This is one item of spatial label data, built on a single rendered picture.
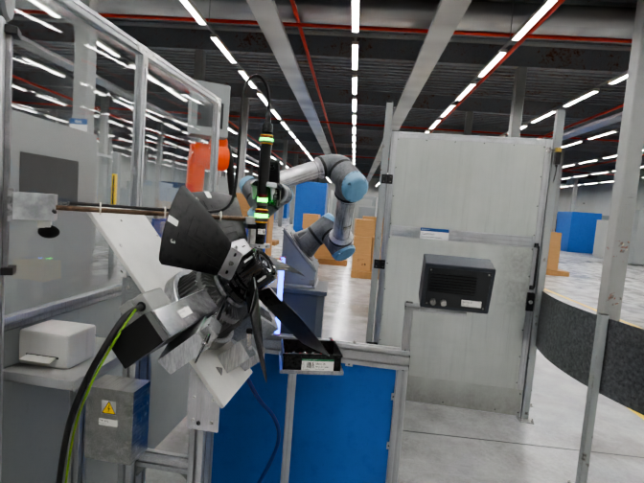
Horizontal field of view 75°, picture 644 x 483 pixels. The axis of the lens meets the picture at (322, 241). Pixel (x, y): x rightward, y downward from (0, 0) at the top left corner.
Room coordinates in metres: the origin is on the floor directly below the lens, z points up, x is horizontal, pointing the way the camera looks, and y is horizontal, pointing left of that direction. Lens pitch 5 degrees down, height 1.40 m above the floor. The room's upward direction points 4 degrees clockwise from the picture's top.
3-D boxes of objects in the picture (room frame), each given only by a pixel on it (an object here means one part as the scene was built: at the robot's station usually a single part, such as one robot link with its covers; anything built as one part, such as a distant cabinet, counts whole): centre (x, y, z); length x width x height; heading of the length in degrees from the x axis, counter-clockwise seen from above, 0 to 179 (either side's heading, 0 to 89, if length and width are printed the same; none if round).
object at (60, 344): (1.29, 0.81, 0.92); 0.17 x 0.16 x 0.11; 82
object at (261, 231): (1.39, 0.21, 1.46); 0.04 x 0.04 x 0.46
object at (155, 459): (1.29, 0.44, 0.56); 0.19 x 0.04 x 0.04; 82
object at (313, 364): (1.56, 0.01, 0.85); 0.22 x 0.17 x 0.07; 98
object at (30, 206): (1.11, 0.76, 1.35); 0.10 x 0.07 x 0.09; 117
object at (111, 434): (1.22, 0.57, 0.73); 0.15 x 0.09 x 0.22; 82
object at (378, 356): (1.74, 0.06, 0.82); 0.90 x 0.04 x 0.08; 82
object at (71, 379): (1.36, 0.77, 0.85); 0.36 x 0.24 x 0.03; 172
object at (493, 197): (3.04, -0.99, 1.10); 1.21 x 0.06 x 2.20; 82
